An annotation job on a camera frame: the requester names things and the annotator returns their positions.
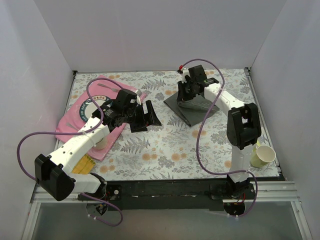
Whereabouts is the grey cloth napkin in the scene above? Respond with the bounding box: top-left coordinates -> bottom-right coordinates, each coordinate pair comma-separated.
163,92 -> 212,127

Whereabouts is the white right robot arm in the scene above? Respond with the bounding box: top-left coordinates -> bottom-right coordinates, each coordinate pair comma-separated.
177,65 -> 262,199

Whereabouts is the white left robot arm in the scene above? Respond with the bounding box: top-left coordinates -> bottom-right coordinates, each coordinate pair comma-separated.
34,89 -> 161,201

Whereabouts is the dark round plate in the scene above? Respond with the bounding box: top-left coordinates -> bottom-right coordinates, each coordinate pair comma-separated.
79,95 -> 110,123

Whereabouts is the cream mug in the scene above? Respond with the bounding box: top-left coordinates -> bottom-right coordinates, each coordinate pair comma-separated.
93,137 -> 108,151

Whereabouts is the pink cloth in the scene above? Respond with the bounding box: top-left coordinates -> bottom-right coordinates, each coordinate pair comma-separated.
55,79 -> 146,161

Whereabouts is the yellow bamboo mat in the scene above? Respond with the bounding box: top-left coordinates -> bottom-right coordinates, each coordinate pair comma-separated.
72,154 -> 96,175

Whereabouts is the light green mug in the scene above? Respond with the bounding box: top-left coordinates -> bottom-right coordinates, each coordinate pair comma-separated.
250,145 -> 277,168

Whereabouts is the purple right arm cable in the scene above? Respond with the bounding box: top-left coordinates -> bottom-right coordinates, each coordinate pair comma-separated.
178,58 -> 259,218

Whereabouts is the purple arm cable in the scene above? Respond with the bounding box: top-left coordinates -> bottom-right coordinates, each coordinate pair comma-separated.
178,58 -> 259,218
17,78 -> 124,227

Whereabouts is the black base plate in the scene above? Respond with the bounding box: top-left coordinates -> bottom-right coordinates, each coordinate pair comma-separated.
74,176 -> 258,212

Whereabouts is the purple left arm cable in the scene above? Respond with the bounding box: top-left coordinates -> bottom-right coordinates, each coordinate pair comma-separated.
17,78 -> 124,227

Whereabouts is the aluminium frame rail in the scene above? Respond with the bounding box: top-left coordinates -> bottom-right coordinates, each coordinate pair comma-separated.
21,67 -> 313,240

